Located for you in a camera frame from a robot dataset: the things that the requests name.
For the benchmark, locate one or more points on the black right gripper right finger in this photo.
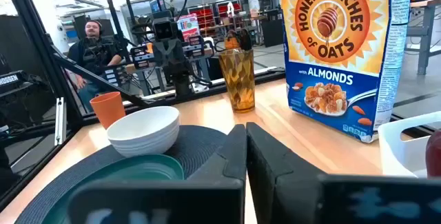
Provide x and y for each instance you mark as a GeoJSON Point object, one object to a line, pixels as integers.
{"type": "Point", "coordinates": [293, 200]}

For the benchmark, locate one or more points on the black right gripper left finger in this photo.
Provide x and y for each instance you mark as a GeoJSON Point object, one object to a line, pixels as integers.
{"type": "Point", "coordinates": [206, 200]}

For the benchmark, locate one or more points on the orange plastic cup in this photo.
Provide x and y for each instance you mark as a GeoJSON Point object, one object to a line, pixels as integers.
{"type": "Point", "coordinates": [107, 108]}

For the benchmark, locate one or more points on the Honey Bunches cereal box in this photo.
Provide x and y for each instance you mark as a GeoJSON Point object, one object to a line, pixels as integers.
{"type": "Point", "coordinates": [337, 79]}

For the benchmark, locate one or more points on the red apple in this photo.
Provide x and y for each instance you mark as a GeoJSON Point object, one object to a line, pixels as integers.
{"type": "Point", "coordinates": [435, 155]}

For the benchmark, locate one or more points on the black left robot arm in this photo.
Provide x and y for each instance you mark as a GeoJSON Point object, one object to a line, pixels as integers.
{"type": "Point", "coordinates": [181, 77]}

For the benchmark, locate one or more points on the colourful printed box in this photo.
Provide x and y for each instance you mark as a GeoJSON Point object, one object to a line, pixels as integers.
{"type": "Point", "coordinates": [187, 25]}

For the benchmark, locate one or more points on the red shelving rack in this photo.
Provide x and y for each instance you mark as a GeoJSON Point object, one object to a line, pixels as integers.
{"type": "Point", "coordinates": [236, 8]}
{"type": "Point", "coordinates": [203, 20]}

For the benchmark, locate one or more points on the computer monitor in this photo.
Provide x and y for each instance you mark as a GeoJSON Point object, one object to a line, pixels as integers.
{"type": "Point", "coordinates": [156, 5]}

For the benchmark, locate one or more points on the dark round woven placemat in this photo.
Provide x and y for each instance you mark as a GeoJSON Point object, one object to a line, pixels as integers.
{"type": "Point", "coordinates": [200, 144]}

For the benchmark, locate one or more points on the amber plastic cup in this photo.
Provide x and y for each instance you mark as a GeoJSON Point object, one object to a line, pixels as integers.
{"type": "Point", "coordinates": [237, 82]}

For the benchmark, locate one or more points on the teal plate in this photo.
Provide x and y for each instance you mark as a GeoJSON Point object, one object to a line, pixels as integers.
{"type": "Point", "coordinates": [138, 169]}

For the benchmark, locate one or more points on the person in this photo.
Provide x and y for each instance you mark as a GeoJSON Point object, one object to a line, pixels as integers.
{"type": "Point", "coordinates": [93, 51]}

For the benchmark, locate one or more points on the white ribbed bowl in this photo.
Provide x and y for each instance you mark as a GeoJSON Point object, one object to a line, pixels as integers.
{"type": "Point", "coordinates": [144, 131]}

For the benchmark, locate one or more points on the black cabinet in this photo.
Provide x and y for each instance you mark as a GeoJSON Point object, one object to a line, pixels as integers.
{"type": "Point", "coordinates": [272, 32]}

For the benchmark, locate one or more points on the white plastic bin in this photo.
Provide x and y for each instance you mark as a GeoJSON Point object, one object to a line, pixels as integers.
{"type": "Point", "coordinates": [399, 148]}

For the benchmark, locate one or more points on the black Trossen-labelled device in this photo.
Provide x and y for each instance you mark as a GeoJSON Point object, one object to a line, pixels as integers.
{"type": "Point", "coordinates": [10, 79]}

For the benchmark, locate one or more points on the grey workbench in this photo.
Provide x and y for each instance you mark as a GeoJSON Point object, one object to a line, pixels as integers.
{"type": "Point", "coordinates": [427, 27]}

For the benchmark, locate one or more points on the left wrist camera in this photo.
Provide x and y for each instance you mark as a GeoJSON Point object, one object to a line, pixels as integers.
{"type": "Point", "coordinates": [165, 29]}

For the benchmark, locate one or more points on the silver frame bracket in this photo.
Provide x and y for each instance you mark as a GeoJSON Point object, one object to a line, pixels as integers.
{"type": "Point", "coordinates": [60, 120]}

